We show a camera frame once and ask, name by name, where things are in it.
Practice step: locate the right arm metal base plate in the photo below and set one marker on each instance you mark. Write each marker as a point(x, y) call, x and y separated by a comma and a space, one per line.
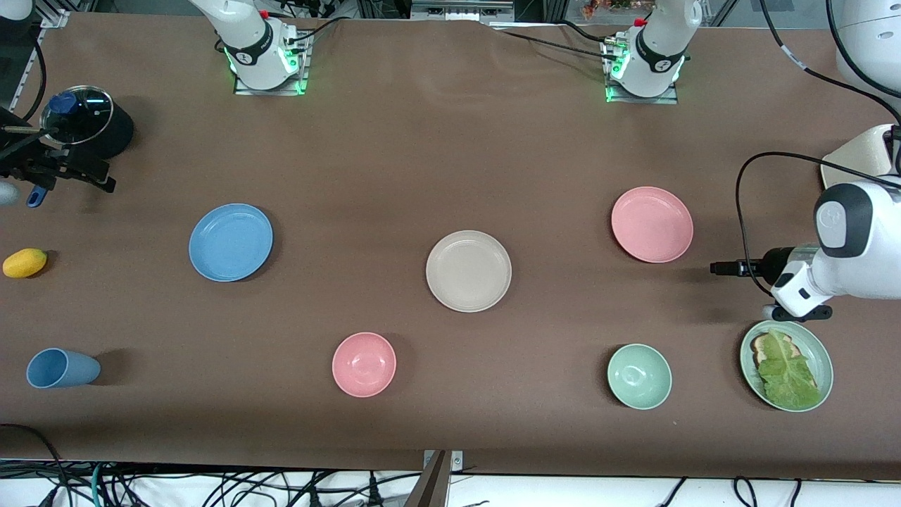
point(304, 70)

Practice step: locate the beige plate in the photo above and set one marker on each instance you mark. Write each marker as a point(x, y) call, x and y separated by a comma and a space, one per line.
point(469, 271)

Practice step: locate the small pink bowl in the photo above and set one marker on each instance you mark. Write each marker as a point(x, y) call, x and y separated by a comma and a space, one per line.
point(364, 365)

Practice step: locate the toasted bread slice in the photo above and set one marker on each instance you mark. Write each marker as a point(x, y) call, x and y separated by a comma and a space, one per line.
point(759, 345)

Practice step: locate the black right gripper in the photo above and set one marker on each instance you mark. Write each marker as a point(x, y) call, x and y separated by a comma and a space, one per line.
point(29, 166)

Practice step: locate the pink plate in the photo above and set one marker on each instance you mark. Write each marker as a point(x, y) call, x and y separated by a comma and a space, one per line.
point(652, 225)

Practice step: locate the beige toaster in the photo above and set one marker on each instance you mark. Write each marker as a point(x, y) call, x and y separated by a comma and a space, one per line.
point(859, 158)

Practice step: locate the grey metal frame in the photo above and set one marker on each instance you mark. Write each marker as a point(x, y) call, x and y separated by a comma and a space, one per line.
point(457, 10)

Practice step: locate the blue cup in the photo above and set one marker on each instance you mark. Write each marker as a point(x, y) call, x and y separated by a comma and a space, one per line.
point(60, 368)

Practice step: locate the green plate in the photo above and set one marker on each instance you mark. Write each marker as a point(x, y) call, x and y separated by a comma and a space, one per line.
point(816, 355)

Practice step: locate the small green bowl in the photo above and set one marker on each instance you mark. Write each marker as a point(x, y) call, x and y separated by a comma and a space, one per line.
point(639, 377)

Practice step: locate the colourful flower bunch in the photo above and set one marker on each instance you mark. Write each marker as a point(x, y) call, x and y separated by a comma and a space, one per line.
point(598, 8)

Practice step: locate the dark camera pole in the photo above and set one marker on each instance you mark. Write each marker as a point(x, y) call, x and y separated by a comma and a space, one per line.
point(433, 489)

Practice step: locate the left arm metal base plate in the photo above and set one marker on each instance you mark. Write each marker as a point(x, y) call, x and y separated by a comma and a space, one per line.
point(669, 98)

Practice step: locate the blue plate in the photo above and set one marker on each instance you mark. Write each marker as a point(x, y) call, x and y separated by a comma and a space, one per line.
point(231, 243)

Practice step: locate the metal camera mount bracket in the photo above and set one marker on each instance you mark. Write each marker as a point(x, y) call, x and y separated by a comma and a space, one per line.
point(457, 461)

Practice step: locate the black pot with glass lid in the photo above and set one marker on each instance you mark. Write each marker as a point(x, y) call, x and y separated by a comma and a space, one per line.
point(88, 116)

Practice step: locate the yellow mango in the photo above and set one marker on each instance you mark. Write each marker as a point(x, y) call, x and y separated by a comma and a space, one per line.
point(24, 263)

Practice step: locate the brown table cover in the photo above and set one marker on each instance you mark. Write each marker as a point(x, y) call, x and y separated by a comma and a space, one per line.
point(450, 141)

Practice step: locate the green lettuce leaf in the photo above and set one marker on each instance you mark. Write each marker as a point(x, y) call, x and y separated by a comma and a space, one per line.
point(785, 377)

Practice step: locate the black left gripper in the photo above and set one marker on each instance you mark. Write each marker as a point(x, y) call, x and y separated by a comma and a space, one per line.
point(773, 263)

